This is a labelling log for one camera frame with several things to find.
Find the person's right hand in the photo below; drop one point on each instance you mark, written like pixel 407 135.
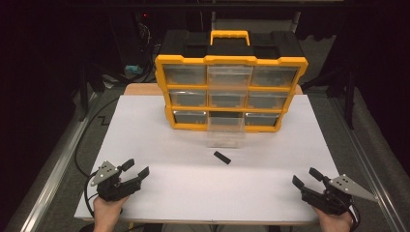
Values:
pixel 335 223

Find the clear organizer drawer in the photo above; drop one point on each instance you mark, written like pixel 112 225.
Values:
pixel 225 133

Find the aluminium frame rail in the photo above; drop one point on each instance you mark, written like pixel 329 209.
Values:
pixel 370 167
pixel 48 180

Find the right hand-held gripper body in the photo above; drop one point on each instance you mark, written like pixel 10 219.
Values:
pixel 325 199

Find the grid of clear drawers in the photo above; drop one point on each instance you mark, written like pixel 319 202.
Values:
pixel 274 76

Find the person's left hand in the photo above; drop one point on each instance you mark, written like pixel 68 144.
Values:
pixel 106 214

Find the small black rectangular block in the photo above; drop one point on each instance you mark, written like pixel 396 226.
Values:
pixel 222 157

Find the yellow black organizer cabinet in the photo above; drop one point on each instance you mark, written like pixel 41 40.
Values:
pixel 225 59

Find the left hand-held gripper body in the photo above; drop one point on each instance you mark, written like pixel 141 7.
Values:
pixel 111 188

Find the white foam board sheet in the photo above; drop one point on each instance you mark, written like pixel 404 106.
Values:
pixel 180 187

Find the teal tape roll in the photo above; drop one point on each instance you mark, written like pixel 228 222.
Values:
pixel 133 69

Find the black metal stand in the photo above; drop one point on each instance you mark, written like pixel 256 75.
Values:
pixel 88 90
pixel 346 93

